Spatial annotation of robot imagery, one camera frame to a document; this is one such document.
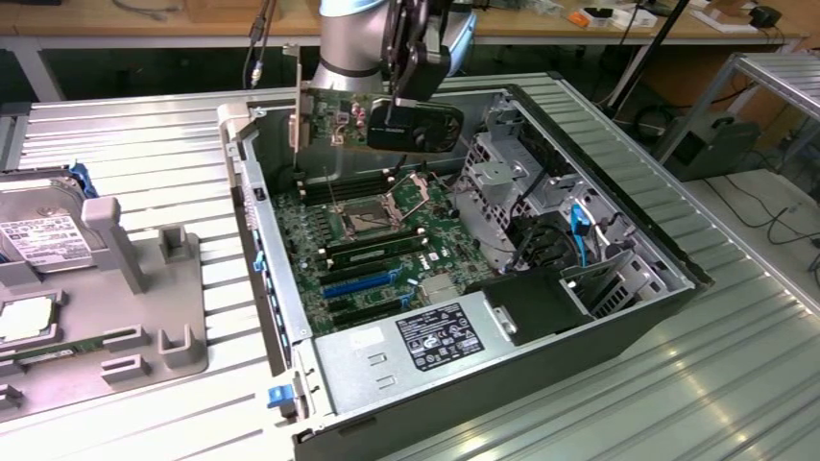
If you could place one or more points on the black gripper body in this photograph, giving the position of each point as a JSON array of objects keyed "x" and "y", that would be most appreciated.
[{"x": 430, "y": 21}]

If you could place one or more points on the black NVIDIA graphics card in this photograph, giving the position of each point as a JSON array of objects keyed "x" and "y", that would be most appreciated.
[{"x": 436, "y": 129}]

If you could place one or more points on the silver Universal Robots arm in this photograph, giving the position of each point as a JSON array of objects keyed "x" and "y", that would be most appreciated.
[{"x": 349, "y": 43}]

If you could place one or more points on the orange white small box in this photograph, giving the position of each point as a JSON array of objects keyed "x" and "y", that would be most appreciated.
[{"x": 582, "y": 19}]

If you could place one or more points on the silver metal disk bay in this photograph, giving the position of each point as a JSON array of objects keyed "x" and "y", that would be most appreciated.
[{"x": 500, "y": 175}]

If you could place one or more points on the metal socket cover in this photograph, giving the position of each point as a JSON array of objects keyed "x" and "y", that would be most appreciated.
[{"x": 413, "y": 192}]

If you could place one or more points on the thin metal locking lever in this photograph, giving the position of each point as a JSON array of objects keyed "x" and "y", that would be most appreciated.
[{"x": 332, "y": 187}]

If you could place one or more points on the white flat box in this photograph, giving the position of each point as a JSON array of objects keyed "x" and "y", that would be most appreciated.
[{"x": 633, "y": 19}]

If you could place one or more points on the CPU socket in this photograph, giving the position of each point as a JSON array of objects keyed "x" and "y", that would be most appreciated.
[{"x": 368, "y": 218}]

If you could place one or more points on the black tripod pole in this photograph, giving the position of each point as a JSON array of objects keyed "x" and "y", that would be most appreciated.
[{"x": 653, "y": 43}]

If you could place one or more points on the green motherboard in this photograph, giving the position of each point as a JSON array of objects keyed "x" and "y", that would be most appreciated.
[{"x": 441, "y": 242}]

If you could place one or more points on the green RAM stick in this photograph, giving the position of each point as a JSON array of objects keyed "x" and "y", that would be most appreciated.
[
  {"x": 57, "y": 352},
  {"x": 377, "y": 250}
]

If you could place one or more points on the long black expansion slot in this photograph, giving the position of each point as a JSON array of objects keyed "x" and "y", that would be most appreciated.
[
  {"x": 345, "y": 275},
  {"x": 365, "y": 314}
]

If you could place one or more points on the silver chipset heatsink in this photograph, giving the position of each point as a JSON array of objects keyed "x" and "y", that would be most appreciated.
[{"x": 438, "y": 286}]

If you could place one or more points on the white paper stack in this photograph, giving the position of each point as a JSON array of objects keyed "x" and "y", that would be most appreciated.
[{"x": 724, "y": 20}]

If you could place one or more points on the blue expansion slot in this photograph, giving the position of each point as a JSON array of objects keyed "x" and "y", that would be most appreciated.
[{"x": 354, "y": 285}]

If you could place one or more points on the black floor device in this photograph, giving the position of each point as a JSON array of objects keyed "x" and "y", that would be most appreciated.
[{"x": 710, "y": 149}]

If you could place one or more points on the blue card retention clip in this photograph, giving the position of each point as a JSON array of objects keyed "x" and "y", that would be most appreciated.
[{"x": 258, "y": 261}]

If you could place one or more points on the black power adapter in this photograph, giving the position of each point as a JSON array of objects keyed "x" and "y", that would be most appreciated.
[{"x": 764, "y": 16}]

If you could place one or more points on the grey power supply unit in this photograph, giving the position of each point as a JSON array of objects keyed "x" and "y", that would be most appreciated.
[{"x": 358, "y": 379}]

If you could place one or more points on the silver hard disk drive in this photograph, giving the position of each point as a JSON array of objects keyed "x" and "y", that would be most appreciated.
[{"x": 44, "y": 230}]

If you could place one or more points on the grey parts rack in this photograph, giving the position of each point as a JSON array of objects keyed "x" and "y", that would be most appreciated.
[{"x": 114, "y": 307}]

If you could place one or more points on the blue plastic case latch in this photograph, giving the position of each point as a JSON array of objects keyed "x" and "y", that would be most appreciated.
[{"x": 277, "y": 396}]

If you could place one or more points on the open black PC case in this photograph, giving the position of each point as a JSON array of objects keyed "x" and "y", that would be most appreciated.
[{"x": 512, "y": 413}]

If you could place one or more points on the silver CPU chip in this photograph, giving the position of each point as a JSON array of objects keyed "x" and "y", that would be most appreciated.
[{"x": 22, "y": 317}]

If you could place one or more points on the aluminium frame table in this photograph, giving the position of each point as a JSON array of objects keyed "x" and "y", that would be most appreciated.
[{"x": 788, "y": 81}]

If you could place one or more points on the blue disk bracket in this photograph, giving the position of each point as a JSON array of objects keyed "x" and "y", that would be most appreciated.
[{"x": 80, "y": 180}]

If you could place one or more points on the grey metal frame rail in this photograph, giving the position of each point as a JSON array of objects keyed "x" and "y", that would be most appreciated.
[{"x": 13, "y": 139}]

